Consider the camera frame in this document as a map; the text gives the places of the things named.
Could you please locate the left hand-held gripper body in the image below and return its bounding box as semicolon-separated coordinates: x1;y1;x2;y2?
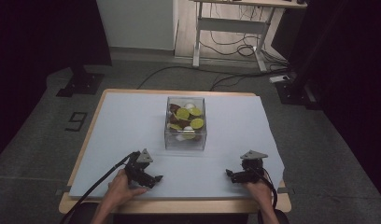
124;148;154;185

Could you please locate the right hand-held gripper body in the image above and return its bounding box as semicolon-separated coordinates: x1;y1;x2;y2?
239;149;269;185

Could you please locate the clear plastic box case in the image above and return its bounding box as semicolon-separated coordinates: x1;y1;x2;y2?
163;96;208;151

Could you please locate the person's right hand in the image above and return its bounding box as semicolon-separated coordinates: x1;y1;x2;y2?
243;177;274;209

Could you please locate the person's left hand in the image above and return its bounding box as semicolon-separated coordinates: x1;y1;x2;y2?
106;168;148;208

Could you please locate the wooden table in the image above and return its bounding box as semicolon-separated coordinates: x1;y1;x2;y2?
58;88;292;215

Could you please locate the light blue table mat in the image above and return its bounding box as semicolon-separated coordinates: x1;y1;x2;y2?
68;91;286;200

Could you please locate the black stand base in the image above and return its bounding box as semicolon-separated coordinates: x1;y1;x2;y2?
275;72;324;111
55;64;106;98

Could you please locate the white power strip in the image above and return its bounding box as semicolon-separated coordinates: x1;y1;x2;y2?
269;75;291;84

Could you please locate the dark curtain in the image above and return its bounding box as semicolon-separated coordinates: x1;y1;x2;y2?
0;0;113;164
271;0;381;206

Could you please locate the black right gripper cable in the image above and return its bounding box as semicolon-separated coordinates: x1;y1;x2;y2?
257;167;278;224

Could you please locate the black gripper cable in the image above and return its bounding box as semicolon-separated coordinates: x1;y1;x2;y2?
59;151;137;224
257;167;278;224

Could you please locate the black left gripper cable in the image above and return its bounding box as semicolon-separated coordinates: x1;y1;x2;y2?
59;151;137;224

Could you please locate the long black floor cable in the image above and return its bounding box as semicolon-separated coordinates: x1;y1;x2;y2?
136;64;289;91

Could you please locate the tangle of black cables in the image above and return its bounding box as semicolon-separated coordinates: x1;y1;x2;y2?
199;3;289;73

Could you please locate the white desk frame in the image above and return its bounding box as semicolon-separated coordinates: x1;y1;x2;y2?
190;0;308;74

